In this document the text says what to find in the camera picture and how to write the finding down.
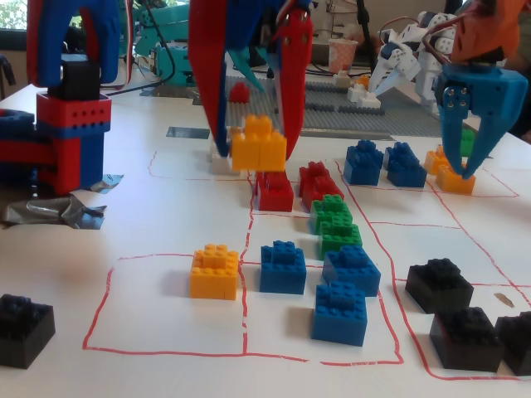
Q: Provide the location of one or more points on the black lego block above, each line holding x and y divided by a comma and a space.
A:
437, 286
22, 331
464, 340
516, 344

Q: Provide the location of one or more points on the cream lego block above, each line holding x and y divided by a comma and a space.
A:
343, 79

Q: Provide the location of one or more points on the dotted paper cup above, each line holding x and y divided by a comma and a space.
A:
343, 56

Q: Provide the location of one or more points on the green lego block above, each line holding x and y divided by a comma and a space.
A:
332, 209
340, 244
469, 143

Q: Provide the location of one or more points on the small red lego block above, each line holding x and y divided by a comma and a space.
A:
239, 94

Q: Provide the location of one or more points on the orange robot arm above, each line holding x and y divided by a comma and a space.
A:
477, 37

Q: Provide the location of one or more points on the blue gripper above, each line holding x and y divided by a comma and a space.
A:
494, 84

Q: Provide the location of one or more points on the small white lego block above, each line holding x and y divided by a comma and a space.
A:
370, 100
356, 93

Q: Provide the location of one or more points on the red and blue gripper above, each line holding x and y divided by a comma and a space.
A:
213, 62

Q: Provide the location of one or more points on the yellow lego block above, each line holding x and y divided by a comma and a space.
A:
257, 149
213, 269
435, 161
450, 184

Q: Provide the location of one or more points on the silver duct tape patch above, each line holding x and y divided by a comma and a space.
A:
50, 211

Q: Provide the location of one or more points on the grey lego baseplate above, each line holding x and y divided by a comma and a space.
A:
327, 95

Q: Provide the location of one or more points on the black stand pole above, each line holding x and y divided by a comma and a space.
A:
363, 20

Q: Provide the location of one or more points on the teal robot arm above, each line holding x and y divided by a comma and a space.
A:
174, 62

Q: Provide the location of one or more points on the small orange lego block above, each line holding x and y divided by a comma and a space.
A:
363, 82

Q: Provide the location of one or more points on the small brown scrap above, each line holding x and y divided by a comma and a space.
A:
504, 300

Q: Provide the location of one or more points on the blue lego block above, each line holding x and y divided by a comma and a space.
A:
352, 269
282, 271
406, 168
338, 319
363, 166

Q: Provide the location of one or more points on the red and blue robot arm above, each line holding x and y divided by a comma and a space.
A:
70, 137

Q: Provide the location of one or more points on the grey long lego brick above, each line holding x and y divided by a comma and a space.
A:
321, 108
359, 110

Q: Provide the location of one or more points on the black curved object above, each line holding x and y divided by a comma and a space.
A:
7, 70

